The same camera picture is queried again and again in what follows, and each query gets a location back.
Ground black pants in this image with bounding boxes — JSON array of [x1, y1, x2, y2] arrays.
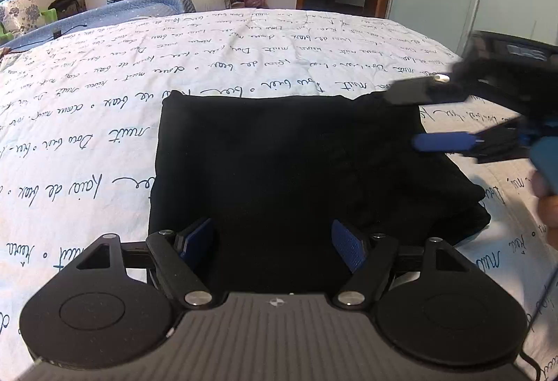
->
[[149, 92, 491, 294]]

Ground person's right hand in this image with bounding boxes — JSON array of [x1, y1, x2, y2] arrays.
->
[[531, 172, 558, 250]]

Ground white script-print bed quilt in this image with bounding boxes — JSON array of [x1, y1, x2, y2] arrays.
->
[[1, 10, 557, 380]]

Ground light blue dotted bedding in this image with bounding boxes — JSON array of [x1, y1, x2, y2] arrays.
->
[[1, 0, 196, 51]]

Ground green plastic chair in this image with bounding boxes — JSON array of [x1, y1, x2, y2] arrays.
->
[[1, 9, 58, 45]]

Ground dark brown bag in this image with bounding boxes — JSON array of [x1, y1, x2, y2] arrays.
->
[[48, 0, 87, 20]]

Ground floral pillow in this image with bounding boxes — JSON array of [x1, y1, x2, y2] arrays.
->
[[1, 0, 44, 37]]

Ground black charger cable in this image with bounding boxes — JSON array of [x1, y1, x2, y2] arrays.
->
[[7, 23, 91, 49]]

